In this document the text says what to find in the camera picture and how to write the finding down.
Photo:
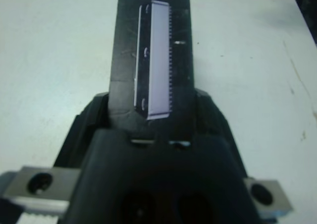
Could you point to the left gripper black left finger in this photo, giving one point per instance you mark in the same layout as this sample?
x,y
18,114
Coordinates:
x,y
84,139

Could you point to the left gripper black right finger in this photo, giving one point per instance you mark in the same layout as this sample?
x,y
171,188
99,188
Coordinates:
x,y
215,127

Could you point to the black box lid with print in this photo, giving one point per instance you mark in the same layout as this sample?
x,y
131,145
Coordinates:
x,y
126,60

